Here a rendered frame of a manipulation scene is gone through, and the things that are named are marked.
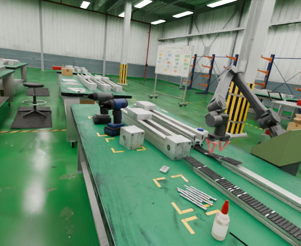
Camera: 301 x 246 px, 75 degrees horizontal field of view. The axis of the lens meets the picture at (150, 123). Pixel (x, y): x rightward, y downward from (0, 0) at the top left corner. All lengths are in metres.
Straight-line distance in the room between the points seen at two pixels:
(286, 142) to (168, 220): 0.79
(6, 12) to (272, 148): 15.88
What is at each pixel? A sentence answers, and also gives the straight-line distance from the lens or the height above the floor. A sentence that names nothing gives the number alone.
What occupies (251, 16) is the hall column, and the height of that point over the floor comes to 2.31.
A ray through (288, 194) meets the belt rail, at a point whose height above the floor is 0.81.
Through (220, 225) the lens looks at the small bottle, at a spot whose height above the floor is 0.83.
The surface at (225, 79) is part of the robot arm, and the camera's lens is 1.25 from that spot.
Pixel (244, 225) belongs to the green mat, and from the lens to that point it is 0.73.
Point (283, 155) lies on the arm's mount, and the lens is 1.24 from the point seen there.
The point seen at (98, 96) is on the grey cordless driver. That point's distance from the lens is 1.36.
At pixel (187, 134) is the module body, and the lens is 1.16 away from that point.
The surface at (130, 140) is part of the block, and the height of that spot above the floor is 0.83.
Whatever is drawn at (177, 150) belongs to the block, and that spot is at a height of 0.84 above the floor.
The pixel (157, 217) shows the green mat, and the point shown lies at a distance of 0.65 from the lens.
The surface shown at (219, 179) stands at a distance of 0.85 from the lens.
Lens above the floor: 1.21
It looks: 16 degrees down
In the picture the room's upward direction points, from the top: 7 degrees clockwise
